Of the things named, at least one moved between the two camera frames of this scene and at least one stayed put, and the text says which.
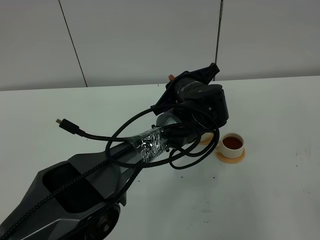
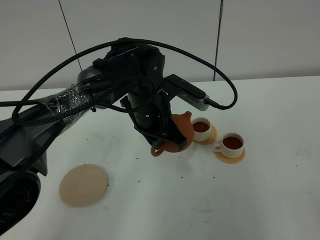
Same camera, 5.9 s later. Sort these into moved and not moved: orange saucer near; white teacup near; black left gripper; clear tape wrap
Moved: clear tape wrap; black left gripper
Not moved: white teacup near; orange saucer near
